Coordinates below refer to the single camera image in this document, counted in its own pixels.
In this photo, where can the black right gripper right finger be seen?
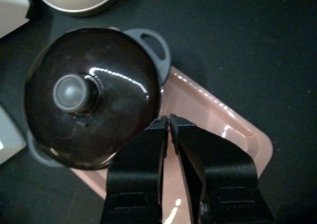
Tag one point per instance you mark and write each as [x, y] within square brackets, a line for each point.
[222, 172]

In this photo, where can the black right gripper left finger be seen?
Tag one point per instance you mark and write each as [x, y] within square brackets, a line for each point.
[136, 172]

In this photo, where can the pink plastic tray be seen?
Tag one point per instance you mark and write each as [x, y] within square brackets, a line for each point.
[206, 116]

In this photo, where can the dark glossy pot lid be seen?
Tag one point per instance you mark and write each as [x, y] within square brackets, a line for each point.
[91, 98]

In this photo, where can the light grey flat block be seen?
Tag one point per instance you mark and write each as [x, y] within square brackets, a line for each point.
[9, 138]

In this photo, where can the grey toy pot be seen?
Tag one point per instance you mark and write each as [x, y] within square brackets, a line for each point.
[154, 53]

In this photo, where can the white box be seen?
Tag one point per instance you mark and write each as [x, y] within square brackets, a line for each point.
[12, 8]

